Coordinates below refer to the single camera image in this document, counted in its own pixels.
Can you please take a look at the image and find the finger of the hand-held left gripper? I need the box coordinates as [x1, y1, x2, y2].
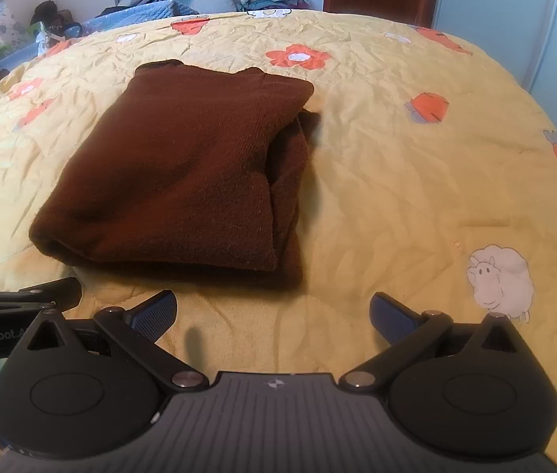
[0, 277, 83, 318]

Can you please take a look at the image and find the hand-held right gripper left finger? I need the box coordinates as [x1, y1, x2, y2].
[26, 290, 210, 395]

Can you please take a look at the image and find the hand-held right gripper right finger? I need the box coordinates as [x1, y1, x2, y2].
[340, 292, 523, 395]

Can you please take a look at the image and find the brown knit sweater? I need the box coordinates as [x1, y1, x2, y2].
[29, 59, 322, 291]

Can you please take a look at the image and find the yellow printed bedspread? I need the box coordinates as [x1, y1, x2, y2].
[0, 9, 557, 473]

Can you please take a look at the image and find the floral pillow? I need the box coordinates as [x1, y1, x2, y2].
[0, 5, 33, 55]

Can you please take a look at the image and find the dark plush toy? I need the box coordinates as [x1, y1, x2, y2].
[29, 1, 82, 43]

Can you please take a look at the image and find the light blue quilted blanket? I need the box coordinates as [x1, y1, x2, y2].
[79, 0, 200, 35]

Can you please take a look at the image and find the frosted glass wardrobe door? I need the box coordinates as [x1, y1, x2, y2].
[429, 0, 557, 158]

